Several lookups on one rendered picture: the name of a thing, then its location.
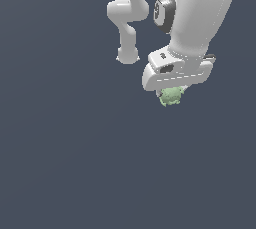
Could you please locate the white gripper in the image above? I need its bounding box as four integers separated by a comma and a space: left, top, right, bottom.
141, 48, 217, 92

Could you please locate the small green lumpy object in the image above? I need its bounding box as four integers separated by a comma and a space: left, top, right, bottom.
158, 86, 185, 108

